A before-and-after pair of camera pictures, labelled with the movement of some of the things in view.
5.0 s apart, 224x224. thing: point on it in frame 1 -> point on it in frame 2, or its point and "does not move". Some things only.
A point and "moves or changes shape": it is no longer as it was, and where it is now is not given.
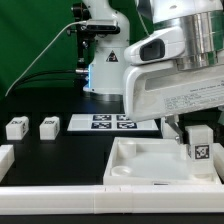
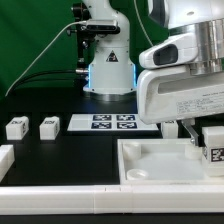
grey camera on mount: [101, 26] does not move
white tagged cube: [167, 130] does not move
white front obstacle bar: [112, 200] does not move
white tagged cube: [200, 146] moves or changes shape
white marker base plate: [109, 122] does not move
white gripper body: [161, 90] does not move
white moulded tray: [154, 161] moves or changes shape
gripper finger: [173, 121] -> [189, 124]
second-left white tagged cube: [49, 128] does not move
